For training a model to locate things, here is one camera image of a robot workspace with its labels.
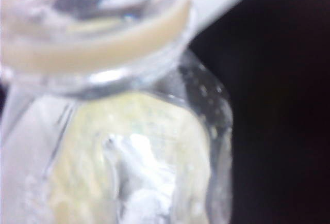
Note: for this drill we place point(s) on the clear bottle with yellow label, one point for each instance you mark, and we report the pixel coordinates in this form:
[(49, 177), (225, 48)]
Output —
[(116, 131)]

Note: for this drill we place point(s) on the black computer monitor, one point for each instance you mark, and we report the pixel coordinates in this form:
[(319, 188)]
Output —
[(283, 105)]

